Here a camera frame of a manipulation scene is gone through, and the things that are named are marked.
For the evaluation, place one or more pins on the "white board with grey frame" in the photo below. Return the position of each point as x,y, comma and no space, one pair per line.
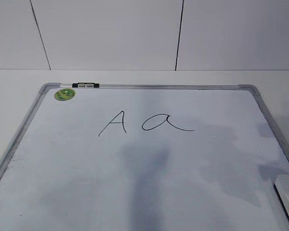
145,158

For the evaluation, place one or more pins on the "black and silver hanging clip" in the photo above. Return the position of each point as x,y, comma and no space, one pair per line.
85,85

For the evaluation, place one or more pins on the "round green magnet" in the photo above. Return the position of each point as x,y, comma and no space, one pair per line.
65,94

